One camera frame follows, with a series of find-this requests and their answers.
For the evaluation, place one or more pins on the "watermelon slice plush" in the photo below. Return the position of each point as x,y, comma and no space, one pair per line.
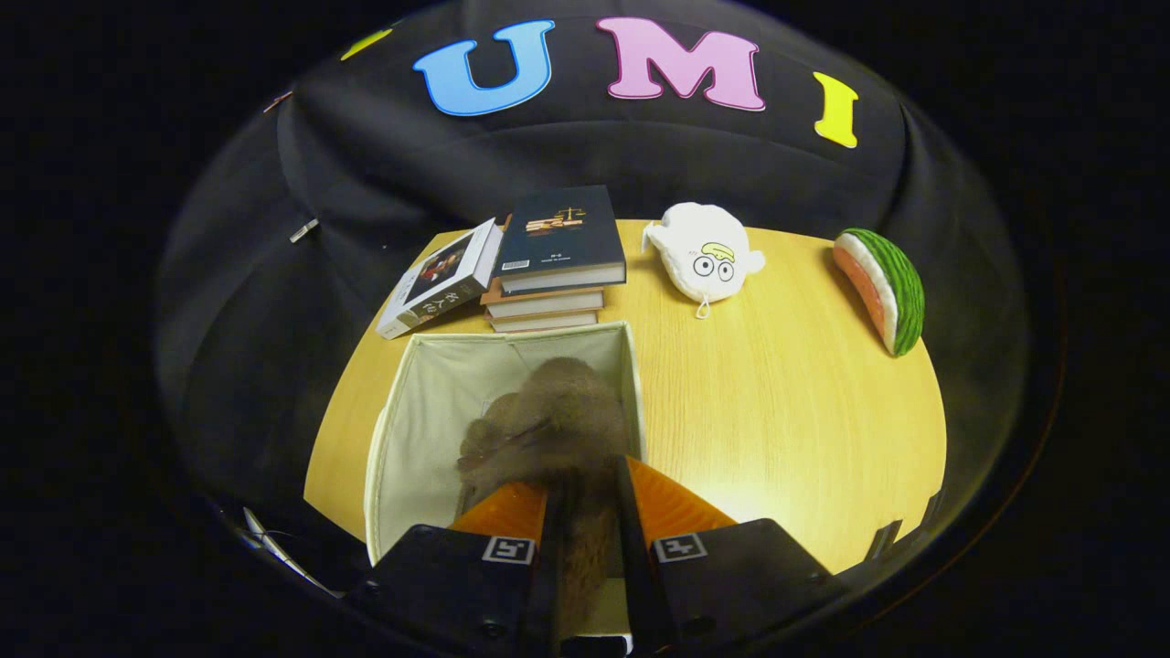
900,288

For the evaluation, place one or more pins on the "dark navy book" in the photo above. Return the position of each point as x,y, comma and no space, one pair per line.
558,233

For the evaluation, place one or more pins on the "white cover book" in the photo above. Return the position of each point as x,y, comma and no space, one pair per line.
439,279

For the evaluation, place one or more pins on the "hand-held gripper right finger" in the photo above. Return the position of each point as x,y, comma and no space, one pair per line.
640,585

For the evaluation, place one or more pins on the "brown cover book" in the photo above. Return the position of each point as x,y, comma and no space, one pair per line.
548,303
548,323

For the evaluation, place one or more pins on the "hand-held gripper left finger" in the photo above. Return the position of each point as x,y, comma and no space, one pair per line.
541,585

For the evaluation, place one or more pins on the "white plush toy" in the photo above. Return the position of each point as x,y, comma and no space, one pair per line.
699,251

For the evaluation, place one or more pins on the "copper cloth clip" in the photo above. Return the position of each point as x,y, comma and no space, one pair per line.
277,100

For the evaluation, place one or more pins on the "grey fabric storage box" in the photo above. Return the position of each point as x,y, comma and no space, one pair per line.
425,429

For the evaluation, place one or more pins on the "silver cloth clip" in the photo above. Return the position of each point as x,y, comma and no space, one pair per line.
304,229

